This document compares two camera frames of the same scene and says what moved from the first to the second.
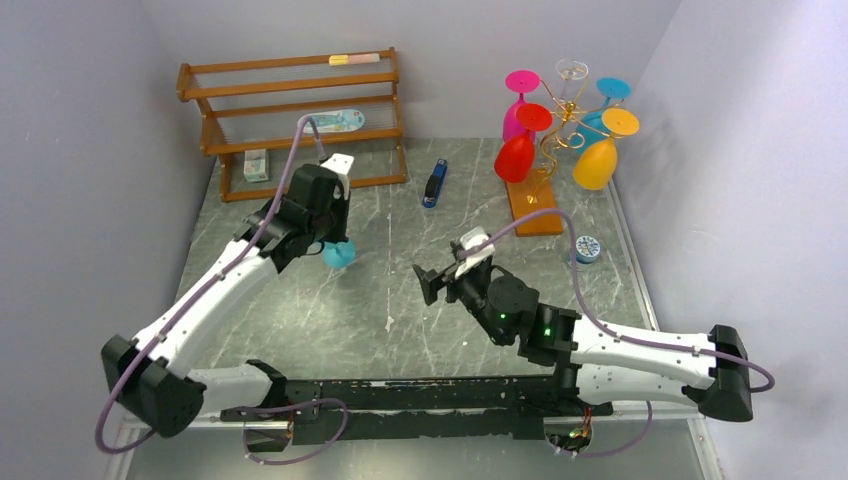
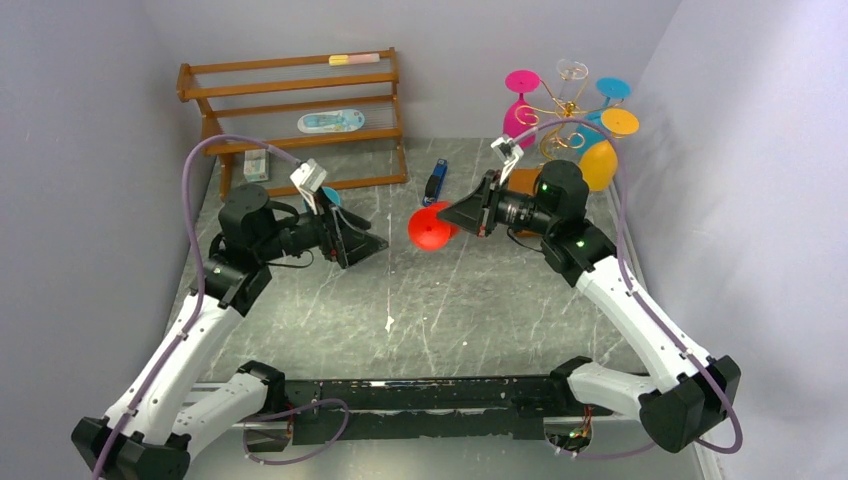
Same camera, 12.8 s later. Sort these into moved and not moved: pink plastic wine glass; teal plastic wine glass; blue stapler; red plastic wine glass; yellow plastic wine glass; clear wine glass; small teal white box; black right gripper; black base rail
Moved: teal plastic wine glass; red plastic wine glass; black right gripper
Not moved: pink plastic wine glass; black base rail; yellow plastic wine glass; clear wine glass; blue stapler; small teal white box
